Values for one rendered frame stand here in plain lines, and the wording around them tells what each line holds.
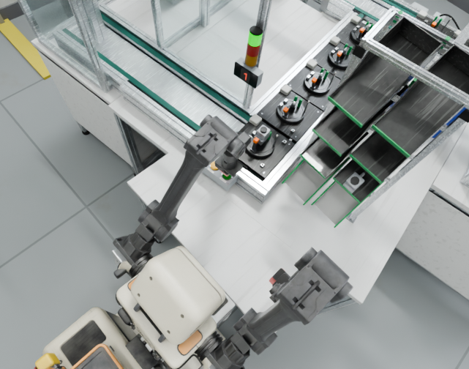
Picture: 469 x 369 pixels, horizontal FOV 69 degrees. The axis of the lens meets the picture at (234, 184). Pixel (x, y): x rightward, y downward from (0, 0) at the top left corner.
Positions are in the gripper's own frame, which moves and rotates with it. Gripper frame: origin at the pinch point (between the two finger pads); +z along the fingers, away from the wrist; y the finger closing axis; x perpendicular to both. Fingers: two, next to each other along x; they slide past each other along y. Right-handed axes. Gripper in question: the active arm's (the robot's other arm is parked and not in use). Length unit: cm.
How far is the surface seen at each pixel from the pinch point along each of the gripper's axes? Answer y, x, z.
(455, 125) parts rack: -54, -26, -60
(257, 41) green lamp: 16, -32, -41
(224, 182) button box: -1.1, 3.2, 1.7
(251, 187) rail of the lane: -11.0, -3.7, 3.4
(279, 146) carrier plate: -8.8, -27.6, 0.7
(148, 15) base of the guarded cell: 108, -57, 12
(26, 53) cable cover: 229, -18, 95
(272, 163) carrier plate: -11.5, -18.1, 0.6
